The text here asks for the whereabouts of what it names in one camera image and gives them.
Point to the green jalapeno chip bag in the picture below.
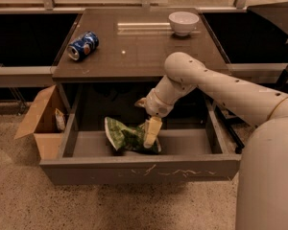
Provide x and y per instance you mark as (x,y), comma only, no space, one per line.
(124,137)

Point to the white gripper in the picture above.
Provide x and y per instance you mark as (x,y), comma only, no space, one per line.
(156,105)

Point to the white snack bag in box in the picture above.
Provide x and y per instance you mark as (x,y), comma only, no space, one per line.
(60,120)

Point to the grey cabinet with counter top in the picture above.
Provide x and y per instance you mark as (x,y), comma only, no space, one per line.
(133,45)

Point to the black tripod stand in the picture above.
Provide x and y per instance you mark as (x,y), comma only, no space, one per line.
(279,85)

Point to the white ceramic bowl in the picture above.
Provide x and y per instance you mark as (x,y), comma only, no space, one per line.
(183,22)

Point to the blue pepsi can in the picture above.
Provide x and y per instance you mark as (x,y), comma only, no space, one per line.
(82,46)

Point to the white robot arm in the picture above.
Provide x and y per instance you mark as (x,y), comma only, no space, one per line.
(262,198)

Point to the brown cardboard box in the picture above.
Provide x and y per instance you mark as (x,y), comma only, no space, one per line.
(41,122)

